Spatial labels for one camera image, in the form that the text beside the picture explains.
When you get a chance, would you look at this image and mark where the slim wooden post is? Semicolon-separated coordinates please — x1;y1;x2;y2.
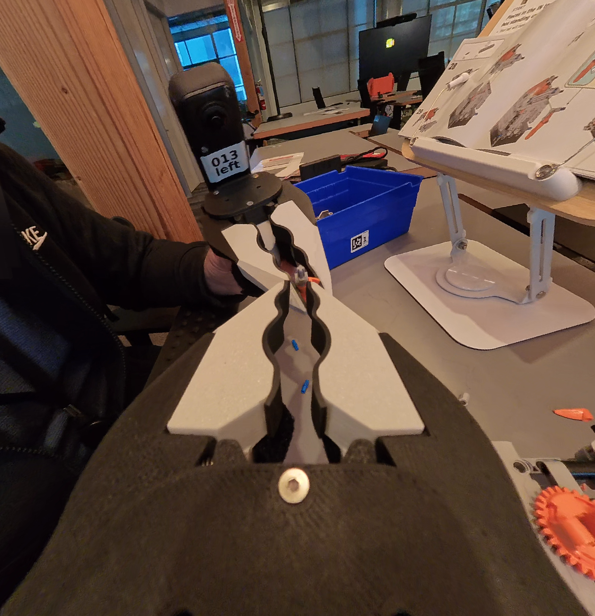
224;0;262;114

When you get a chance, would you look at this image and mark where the instruction booklet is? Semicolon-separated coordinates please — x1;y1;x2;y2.
398;0;595;183

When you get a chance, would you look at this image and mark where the blue plastic bin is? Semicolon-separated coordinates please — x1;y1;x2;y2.
294;166;424;271

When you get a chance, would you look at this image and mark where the clear plastic bag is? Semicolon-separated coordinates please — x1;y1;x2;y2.
259;152;305;180

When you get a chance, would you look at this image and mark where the black monitor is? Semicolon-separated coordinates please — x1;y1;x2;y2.
358;14;433;81

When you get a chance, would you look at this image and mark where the toy building-block model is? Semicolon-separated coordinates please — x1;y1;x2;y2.
490;423;595;585

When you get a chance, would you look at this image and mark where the person's left hand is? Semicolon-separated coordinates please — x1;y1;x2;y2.
204;245;245;296

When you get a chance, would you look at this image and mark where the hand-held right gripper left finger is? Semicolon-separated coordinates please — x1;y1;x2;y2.
167;280;296;465

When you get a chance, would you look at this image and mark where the red cable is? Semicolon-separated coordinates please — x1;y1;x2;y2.
341;148;390;167

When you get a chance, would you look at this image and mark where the white book stand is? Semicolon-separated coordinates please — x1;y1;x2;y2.
384;135;595;350

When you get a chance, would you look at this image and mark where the black dimpled panel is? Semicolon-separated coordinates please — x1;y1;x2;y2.
144;303;240;386

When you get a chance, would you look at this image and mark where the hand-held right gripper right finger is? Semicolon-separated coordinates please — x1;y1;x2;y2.
306;283;425;465

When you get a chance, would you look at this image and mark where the wide wooden post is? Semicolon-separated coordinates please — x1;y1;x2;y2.
0;0;204;244

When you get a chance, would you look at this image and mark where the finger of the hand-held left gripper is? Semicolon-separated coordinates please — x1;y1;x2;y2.
270;199;334;293
221;224;286;293

